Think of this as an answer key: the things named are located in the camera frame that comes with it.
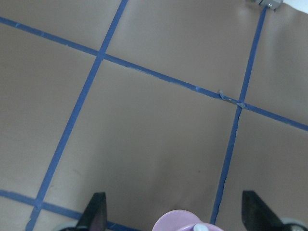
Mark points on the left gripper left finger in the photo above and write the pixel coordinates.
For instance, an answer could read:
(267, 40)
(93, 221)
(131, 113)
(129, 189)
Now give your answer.
(93, 217)

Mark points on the pink plastic cup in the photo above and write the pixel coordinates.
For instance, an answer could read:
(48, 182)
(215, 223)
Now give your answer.
(182, 220)

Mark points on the brown paper table mat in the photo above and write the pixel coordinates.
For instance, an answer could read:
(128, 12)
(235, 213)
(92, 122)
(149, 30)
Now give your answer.
(161, 104)

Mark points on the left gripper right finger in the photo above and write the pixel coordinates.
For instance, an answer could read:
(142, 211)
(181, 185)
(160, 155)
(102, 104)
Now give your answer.
(257, 216)

